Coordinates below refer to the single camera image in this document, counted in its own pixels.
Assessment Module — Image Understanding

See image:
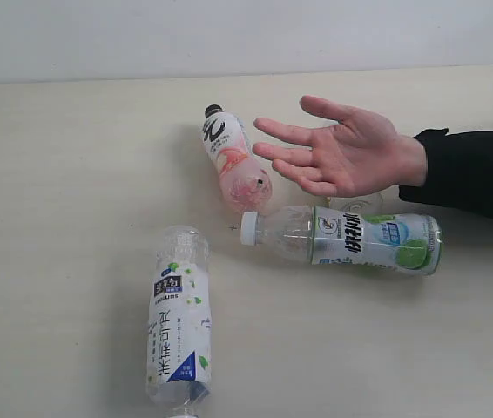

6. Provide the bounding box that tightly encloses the white nutrition label bottle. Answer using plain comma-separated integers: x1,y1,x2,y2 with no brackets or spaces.
326,192,383,215

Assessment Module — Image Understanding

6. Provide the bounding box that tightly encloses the lime label clear bottle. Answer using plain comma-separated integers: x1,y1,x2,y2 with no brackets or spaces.
240,206,443,275

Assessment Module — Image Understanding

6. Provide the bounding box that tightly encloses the white blue label bottle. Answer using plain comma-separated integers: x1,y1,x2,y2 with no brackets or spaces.
145,226,213,417

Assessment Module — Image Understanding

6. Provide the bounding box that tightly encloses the black sleeved forearm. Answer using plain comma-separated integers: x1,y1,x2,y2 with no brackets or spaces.
399,128,493,219

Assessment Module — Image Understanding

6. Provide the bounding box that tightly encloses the open bare human hand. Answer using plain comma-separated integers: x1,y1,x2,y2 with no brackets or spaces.
253,96,427,198

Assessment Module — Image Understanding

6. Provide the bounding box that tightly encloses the pink peach drink bottle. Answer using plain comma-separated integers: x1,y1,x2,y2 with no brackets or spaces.
202,104,272,213

